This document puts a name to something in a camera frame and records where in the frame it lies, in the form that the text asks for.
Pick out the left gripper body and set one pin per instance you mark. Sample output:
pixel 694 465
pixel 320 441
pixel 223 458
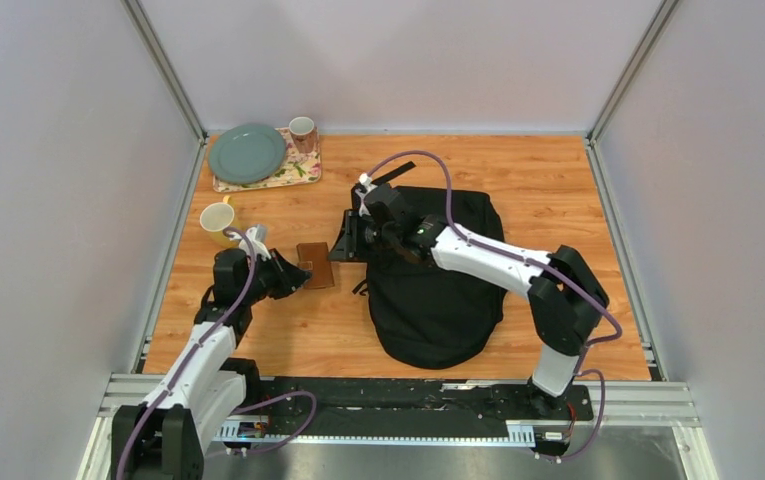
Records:
pixel 259 282

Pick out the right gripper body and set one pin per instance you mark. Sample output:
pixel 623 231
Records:
pixel 389 235

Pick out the brown leather wallet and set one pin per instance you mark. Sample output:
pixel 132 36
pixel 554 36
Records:
pixel 313 258

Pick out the black backpack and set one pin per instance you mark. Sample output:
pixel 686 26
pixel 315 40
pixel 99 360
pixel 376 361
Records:
pixel 427 317

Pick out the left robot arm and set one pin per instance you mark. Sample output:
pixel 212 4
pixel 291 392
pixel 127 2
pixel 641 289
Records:
pixel 166 435

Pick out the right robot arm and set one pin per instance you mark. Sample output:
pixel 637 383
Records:
pixel 566 300

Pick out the yellow mug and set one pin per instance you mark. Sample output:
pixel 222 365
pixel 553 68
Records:
pixel 218 216

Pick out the floral tray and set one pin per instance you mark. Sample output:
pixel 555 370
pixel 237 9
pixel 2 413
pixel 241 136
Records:
pixel 296 169

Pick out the grey-green plate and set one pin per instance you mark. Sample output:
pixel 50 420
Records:
pixel 247 154

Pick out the brown patterned mug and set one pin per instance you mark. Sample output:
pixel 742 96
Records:
pixel 303 132

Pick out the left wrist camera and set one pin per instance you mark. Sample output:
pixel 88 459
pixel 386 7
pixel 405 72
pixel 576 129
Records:
pixel 253 241

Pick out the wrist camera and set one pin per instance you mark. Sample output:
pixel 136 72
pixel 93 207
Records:
pixel 253 241
pixel 362 188

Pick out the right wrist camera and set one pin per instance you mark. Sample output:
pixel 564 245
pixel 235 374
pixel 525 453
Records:
pixel 362 188

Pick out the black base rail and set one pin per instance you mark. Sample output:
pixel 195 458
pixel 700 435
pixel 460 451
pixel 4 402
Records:
pixel 376 411

